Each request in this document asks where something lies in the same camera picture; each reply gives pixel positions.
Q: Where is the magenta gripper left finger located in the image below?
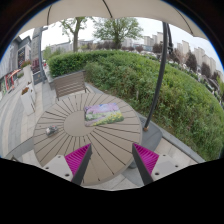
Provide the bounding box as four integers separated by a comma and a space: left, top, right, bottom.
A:
42, 143, 93, 186

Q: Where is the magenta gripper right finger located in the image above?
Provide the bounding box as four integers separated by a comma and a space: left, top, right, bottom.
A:
131, 142, 183, 186

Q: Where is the patterned computer mouse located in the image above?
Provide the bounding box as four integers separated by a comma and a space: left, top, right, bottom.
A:
46, 125, 58, 136

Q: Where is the grey umbrella base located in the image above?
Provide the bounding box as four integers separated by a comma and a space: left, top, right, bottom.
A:
128, 113, 162, 169

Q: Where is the round slatted patio table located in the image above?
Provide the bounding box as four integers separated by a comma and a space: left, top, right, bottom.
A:
33, 93, 142, 186

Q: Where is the green hedge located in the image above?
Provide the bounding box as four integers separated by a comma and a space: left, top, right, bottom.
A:
48, 50, 224, 161

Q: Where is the white planter box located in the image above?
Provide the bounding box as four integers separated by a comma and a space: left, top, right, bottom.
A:
21, 84, 36, 115

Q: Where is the dark curved umbrella pole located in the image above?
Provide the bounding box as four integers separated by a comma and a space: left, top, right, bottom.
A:
143, 22, 173, 131

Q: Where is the beige patio umbrella canopy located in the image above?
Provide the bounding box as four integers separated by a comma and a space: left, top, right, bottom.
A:
18, 0, 207, 40

